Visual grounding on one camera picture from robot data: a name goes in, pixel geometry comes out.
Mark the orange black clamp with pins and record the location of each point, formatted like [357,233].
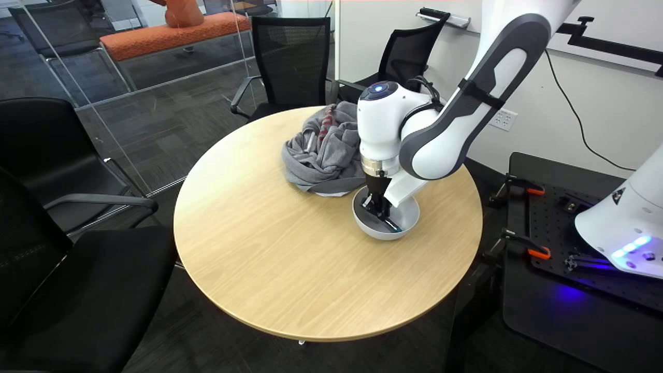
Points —
[528,191]
[536,249]

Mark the white wall outlet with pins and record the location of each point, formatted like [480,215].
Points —
[505,118]

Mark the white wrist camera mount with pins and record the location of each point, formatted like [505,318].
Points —
[407,188]

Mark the clear glass partition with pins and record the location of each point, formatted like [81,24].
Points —
[138,116]

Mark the crumpled grey cloth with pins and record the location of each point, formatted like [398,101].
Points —
[323,157]

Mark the black padded armchair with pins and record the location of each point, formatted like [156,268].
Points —
[48,151]
[84,302]

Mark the orange upholstered bench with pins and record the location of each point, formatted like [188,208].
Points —
[173,36]

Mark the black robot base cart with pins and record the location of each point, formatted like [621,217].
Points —
[572,318]

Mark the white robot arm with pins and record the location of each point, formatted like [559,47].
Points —
[442,136]

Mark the grey bowl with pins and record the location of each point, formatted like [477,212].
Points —
[409,215]

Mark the black mesh office chair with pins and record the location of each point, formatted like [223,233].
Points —
[407,53]
[291,53]

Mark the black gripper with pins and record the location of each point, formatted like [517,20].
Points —
[377,186]

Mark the black wall mounted bracket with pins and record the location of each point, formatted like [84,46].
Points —
[607,46]

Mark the orange cushion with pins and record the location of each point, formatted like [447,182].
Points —
[182,12]

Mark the black office chair behind glass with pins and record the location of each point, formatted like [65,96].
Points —
[63,31]

